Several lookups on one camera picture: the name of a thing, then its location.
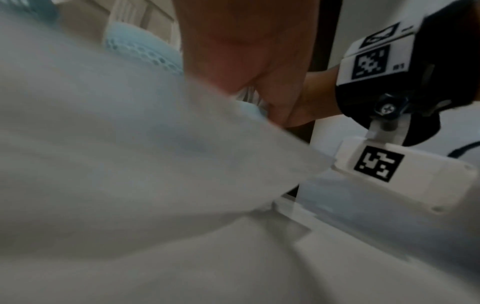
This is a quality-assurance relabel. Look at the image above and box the person's right hand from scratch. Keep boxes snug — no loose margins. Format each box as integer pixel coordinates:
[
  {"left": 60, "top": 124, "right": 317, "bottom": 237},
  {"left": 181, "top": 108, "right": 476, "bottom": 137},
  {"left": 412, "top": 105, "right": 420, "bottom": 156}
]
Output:
[{"left": 296, "top": 66, "right": 345, "bottom": 127}]

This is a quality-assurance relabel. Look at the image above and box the black cable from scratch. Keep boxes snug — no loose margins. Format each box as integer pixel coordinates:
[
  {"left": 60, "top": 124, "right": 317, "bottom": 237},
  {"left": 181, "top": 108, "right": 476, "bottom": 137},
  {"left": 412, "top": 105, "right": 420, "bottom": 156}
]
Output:
[{"left": 447, "top": 142, "right": 480, "bottom": 159}]

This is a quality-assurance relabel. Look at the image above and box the white cloth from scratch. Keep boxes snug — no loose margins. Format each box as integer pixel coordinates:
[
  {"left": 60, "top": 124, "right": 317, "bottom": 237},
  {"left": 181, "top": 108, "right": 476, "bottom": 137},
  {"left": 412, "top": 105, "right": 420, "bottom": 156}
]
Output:
[{"left": 0, "top": 6, "right": 335, "bottom": 304}]

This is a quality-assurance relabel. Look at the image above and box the person's left hand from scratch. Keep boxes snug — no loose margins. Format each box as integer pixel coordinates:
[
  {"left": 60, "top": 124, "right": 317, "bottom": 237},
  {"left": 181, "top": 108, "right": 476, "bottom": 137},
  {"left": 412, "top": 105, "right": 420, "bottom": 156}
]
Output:
[{"left": 173, "top": 0, "right": 321, "bottom": 129}]

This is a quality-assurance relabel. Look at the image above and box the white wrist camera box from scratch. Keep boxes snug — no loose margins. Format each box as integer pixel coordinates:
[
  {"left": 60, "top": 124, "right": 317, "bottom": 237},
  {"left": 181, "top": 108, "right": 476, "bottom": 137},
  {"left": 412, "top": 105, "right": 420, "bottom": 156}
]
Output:
[{"left": 329, "top": 119, "right": 479, "bottom": 215}]

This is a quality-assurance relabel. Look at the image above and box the light blue mesh bag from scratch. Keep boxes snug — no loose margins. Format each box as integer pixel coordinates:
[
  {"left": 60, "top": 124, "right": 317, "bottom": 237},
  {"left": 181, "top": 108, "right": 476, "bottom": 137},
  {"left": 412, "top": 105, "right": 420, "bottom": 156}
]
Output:
[{"left": 102, "top": 21, "right": 185, "bottom": 76}]

